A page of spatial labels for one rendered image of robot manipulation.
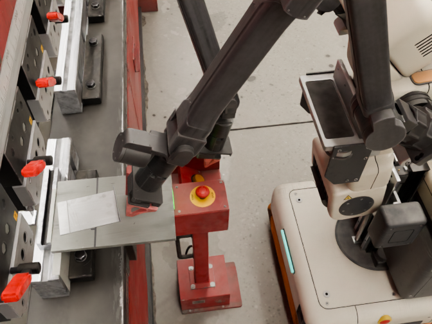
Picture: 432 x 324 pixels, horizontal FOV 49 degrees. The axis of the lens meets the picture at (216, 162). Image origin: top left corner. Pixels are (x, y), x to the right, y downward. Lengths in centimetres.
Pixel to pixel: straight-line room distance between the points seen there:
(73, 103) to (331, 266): 108
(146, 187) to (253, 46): 39
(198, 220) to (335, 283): 66
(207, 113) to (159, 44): 227
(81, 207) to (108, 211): 6
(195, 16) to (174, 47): 193
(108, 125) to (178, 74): 147
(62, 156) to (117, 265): 31
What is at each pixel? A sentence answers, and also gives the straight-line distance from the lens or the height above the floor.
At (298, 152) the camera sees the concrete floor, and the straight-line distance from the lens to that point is 246.
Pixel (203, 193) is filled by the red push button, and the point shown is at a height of 81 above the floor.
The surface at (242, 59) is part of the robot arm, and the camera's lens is 73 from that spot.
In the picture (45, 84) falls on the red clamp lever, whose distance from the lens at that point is 91.
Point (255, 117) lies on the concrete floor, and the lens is 259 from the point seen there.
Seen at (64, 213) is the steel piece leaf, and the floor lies 100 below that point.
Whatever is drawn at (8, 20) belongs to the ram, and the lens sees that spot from 89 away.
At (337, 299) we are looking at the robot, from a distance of 179.
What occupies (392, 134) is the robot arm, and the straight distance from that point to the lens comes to 93.
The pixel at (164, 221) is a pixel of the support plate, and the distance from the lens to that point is 105.
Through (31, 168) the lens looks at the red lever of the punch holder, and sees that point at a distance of 78.
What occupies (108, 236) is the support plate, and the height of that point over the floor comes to 100.
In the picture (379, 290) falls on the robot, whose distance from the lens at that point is 185.
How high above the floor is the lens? 190
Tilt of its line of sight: 53 degrees down
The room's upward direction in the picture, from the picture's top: straight up
